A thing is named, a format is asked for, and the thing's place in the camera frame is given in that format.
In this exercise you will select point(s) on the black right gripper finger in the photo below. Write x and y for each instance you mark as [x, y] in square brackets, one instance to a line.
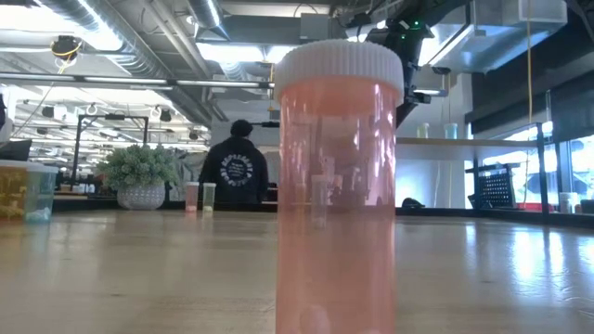
[404, 111]

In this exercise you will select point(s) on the yellow-green medicine bottle white cap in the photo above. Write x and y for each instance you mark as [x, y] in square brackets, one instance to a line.
[209, 197]
[422, 131]

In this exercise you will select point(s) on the pink medicine bottle white cap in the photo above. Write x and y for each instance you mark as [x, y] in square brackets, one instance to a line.
[339, 185]
[191, 197]

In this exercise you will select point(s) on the large orange medicine bottle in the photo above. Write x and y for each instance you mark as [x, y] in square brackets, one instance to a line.
[11, 190]

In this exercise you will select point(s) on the black bag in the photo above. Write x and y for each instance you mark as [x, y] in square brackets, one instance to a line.
[412, 203]

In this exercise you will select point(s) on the grey ceiling junction box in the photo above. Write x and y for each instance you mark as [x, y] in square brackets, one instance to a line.
[314, 27]

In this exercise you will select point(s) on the black mesh panel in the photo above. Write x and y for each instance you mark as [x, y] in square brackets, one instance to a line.
[496, 188]

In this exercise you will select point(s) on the person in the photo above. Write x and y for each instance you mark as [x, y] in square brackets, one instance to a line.
[234, 171]

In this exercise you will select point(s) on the white cylinder container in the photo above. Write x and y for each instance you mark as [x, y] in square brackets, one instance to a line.
[569, 202]

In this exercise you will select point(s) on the long white light tube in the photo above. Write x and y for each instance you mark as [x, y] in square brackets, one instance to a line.
[209, 83]

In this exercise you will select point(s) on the dark container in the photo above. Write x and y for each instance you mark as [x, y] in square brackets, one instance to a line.
[587, 207]

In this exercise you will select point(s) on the green plant in white pot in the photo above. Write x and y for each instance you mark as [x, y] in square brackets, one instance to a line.
[139, 171]

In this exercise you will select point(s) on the black yellow ceiling reel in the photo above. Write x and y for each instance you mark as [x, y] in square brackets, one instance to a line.
[66, 46]

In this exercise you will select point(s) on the wooden shelf black frame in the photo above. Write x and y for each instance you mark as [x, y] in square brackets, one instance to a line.
[487, 148]

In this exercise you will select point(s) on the black metal gantry frame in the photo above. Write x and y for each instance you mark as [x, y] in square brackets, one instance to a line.
[111, 116]
[269, 124]

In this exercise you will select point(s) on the black aluminium frame rail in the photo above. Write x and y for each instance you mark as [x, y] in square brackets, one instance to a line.
[93, 205]
[520, 215]

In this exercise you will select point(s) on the silver ceiling air duct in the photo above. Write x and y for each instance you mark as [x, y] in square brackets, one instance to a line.
[206, 16]

